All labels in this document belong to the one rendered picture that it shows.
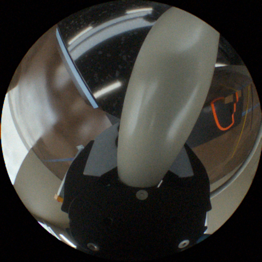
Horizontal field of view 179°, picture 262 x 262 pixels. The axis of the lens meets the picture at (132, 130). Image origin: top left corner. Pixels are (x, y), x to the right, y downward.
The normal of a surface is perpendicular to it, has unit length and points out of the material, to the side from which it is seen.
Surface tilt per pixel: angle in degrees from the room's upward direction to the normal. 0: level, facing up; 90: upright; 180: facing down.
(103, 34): 0
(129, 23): 0
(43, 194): 90
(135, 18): 0
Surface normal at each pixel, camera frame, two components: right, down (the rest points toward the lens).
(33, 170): 0.92, -0.26
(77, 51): -0.10, 0.57
